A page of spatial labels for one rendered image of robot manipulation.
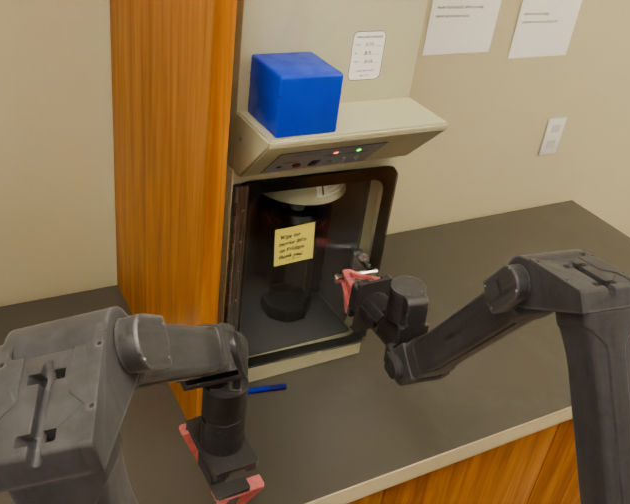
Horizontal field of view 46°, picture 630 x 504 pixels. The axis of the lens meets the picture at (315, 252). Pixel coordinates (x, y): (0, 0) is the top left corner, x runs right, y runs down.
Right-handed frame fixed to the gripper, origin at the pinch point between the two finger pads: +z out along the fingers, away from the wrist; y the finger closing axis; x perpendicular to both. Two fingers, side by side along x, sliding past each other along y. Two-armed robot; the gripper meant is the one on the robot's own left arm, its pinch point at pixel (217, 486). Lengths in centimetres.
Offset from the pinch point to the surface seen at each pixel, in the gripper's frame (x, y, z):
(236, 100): -14, 33, -42
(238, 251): -16.0, 31.8, -16.2
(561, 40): -128, 75, -34
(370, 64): -37, 33, -47
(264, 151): -14.5, 23.2, -38.8
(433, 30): -84, 76, -38
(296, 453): -21.4, 13.3, 16.0
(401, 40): -43, 33, -51
